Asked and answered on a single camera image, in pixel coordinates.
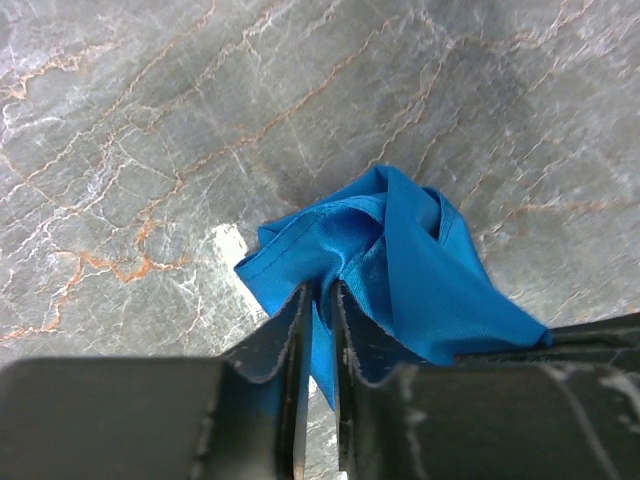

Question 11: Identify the blue cloth napkin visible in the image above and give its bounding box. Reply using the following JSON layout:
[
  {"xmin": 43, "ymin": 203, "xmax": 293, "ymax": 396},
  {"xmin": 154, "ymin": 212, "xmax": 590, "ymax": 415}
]
[{"xmin": 235, "ymin": 166, "xmax": 552, "ymax": 402}]

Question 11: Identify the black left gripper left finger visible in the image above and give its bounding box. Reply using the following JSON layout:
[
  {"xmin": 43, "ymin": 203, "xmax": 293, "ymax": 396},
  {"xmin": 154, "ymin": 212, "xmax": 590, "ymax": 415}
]
[{"xmin": 1, "ymin": 284, "xmax": 312, "ymax": 479}]

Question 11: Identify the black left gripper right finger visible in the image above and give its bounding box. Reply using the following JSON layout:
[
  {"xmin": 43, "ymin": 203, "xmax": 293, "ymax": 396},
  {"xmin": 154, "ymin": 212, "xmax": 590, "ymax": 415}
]
[{"xmin": 331, "ymin": 282, "xmax": 639, "ymax": 479}]

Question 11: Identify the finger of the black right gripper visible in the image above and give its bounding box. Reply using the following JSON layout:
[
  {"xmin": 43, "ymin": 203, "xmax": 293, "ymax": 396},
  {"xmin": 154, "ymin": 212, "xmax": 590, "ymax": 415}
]
[{"xmin": 456, "ymin": 312, "xmax": 639, "ymax": 368}]

